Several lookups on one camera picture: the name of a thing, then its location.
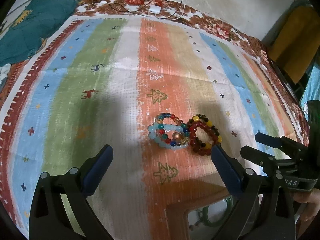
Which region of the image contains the white light blue cloth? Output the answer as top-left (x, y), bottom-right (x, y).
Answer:
top-left (0, 63), bottom-right (11, 88)

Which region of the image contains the white charger adapter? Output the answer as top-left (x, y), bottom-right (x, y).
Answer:
top-left (149, 5), bottom-right (161, 15)

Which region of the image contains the multicolour bead bracelet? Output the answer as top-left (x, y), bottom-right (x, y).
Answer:
top-left (154, 112), bottom-right (190, 147)

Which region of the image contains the blue dotted hanging cloth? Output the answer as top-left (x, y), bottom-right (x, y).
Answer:
top-left (299, 61), bottom-right (320, 119)

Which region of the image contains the striped colourful cloth mat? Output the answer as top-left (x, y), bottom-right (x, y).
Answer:
top-left (1, 16), bottom-right (308, 239)

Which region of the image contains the dark red bead bracelet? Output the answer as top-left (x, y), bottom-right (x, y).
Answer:
top-left (188, 120), bottom-right (218, 157)

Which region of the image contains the green jade bangle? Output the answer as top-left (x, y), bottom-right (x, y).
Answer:
top-left (198, 196), bottom-right (234, 228)

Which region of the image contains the right hand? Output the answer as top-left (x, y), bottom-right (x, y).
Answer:
top-left (293, 189), bottom-right (320, 222)

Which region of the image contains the teal blanket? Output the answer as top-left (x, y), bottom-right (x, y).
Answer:
top-left (1, 0), bottom-right (77, 66)

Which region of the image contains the pale crystal bead bracelet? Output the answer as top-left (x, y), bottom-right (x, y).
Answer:
top-left (188, 212), bottom-right (205, 233)

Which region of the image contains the mustard yellow hanging garment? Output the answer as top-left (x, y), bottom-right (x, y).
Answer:
top-left (268, 6), bottom-right (319, 83)

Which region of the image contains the white cable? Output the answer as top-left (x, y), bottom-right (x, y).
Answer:
top-left (154, 3), bottom-right (187, 21)

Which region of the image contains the light blue bead bracelet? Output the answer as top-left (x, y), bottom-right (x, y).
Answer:
top-left (147, 122), bottom-right (188, 151)

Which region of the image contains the red yellow agate bracelet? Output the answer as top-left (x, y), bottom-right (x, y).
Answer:
top-left (186, 114), bottom-right (223, 151)

